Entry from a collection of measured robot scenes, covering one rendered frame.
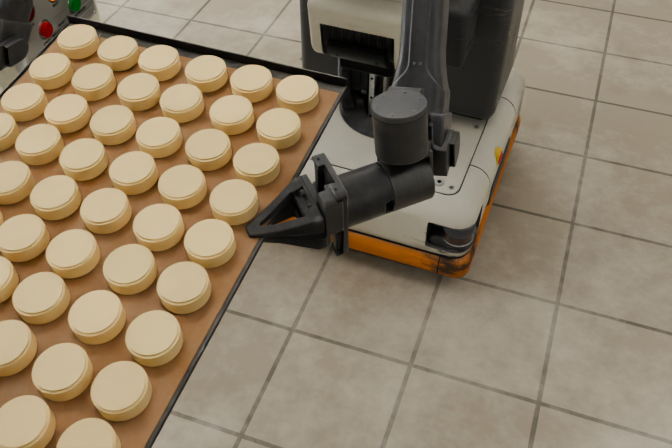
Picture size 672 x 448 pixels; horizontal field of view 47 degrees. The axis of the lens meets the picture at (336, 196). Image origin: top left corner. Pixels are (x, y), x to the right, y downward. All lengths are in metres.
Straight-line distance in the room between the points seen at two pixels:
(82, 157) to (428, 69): 0.39
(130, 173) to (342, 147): 1.15
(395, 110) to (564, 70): 2.08
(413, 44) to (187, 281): 0.36
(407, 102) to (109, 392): 0.39
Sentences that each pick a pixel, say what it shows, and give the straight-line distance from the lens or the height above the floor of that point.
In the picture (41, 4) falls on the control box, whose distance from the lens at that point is 1.57.
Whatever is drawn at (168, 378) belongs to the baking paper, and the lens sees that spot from 0.73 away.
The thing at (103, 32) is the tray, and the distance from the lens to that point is 1.08.
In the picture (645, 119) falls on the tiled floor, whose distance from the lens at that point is 2.68.
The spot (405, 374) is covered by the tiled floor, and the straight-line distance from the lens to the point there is 1.85.
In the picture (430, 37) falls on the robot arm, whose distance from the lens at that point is 0.87.
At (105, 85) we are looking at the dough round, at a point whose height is 1.00.
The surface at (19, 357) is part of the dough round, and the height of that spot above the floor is 0.96.
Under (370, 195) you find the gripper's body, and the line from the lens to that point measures 0.80.
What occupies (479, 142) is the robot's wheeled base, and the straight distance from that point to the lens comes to 2.00.
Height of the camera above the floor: 1.54
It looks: 44 degrees down
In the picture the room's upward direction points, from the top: straight up
